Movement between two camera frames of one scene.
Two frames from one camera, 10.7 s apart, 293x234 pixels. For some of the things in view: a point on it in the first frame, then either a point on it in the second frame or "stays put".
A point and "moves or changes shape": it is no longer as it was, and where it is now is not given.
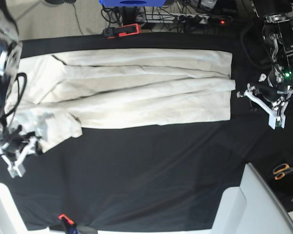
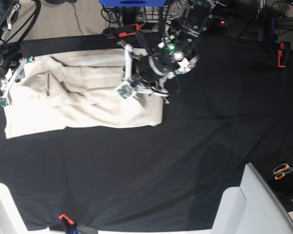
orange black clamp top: (122, 30) stays put
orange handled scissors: (280, 170) stays put
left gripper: (10, 144) to (2, 62)
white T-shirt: (56, 90) moves or changes shape
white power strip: (173, 18) stays put
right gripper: (277, 95) to (152, 71)
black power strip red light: (219, 21) stays put
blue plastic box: (132, 3) stays put
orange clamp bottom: (68, 224) stays put
